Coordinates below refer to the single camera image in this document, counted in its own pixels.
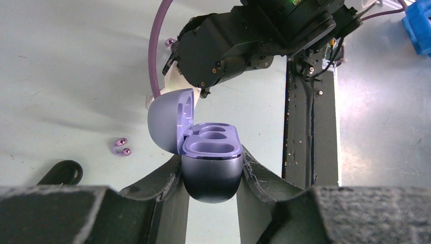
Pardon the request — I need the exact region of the blue plastic bin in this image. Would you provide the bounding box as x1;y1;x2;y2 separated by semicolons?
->
402;0;430;57

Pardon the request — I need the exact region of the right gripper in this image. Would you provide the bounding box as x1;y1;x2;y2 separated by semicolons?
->
162;7;274;89

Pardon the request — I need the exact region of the purple earbud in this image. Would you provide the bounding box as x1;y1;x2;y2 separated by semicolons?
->
165;38;177;47
112;137;132;157

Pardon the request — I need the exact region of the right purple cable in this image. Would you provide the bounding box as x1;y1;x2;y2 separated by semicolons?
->
148;0;174;99

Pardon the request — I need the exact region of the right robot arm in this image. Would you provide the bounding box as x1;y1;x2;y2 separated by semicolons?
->
162;0;362;89

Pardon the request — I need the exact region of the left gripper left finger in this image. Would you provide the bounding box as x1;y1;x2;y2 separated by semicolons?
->
1;156;189;243

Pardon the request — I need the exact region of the purple earbud charging case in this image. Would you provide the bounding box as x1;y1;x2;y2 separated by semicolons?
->
147;89;243;204

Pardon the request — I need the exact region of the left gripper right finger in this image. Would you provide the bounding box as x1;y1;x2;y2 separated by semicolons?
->
236;150;430;243

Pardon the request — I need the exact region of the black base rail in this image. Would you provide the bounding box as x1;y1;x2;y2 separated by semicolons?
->
282;53;341;189

